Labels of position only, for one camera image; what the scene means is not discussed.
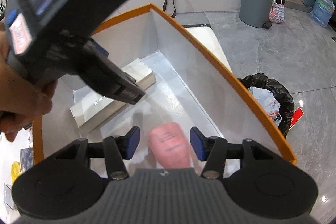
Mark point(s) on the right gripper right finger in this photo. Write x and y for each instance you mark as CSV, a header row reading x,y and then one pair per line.
x,y
214,151

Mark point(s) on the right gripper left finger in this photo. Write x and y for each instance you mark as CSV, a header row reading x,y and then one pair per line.
x,y
114,150

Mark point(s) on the orange cardboard storage box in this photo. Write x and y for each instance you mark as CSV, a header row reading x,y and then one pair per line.
x,y
192,88

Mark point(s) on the person's left hand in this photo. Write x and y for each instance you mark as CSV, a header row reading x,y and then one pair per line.
x,y
20,97

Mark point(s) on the white glasses box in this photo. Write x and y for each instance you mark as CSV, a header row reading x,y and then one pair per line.
x,y
91,108

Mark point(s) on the black trash bag bin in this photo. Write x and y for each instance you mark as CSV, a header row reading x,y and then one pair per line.
x,y
274,98

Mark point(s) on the red floor sticker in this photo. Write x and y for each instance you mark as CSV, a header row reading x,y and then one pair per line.
x,y
298,114

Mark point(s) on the woven pastel handbag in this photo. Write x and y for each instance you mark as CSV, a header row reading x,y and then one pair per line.
x,y
277,12

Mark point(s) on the grey pedal trash bin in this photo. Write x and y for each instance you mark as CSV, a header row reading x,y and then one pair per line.
x,y
255,13

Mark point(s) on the blue plastic water jug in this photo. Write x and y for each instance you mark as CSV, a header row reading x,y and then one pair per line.
x,y
322,11

